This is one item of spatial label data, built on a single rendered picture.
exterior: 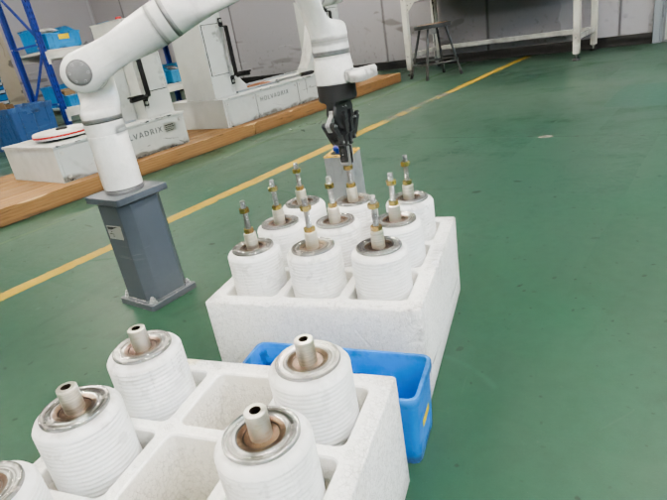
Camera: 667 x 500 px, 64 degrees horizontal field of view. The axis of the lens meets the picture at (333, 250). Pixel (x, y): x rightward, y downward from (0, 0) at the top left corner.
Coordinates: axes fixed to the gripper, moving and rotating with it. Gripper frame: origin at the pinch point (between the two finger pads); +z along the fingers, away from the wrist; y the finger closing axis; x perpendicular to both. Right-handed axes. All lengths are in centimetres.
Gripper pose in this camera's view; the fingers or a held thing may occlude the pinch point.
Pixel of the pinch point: (346, 154)
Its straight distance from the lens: 109.1
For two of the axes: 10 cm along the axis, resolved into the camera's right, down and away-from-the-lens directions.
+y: -4.4, 4.2, -8.0
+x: 8.9, 0.5, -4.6
